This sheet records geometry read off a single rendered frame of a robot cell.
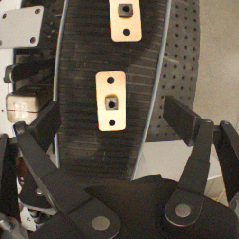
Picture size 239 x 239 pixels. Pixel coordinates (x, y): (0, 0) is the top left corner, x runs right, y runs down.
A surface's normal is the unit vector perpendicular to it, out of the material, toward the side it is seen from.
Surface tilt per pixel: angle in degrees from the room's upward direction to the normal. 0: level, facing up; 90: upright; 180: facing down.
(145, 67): 0
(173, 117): 90
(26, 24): 0
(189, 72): 0
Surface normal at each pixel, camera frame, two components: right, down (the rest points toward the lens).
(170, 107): -0.99, 0.05
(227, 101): 0.10, 0.39
